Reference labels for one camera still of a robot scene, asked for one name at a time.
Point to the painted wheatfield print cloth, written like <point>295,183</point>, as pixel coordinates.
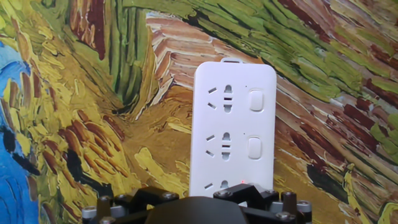
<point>93,124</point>

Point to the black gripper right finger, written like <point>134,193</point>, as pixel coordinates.
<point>242,193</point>

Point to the white four-socket power strip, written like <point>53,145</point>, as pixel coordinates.
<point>236,124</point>

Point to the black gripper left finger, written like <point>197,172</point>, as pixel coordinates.
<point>155,194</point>

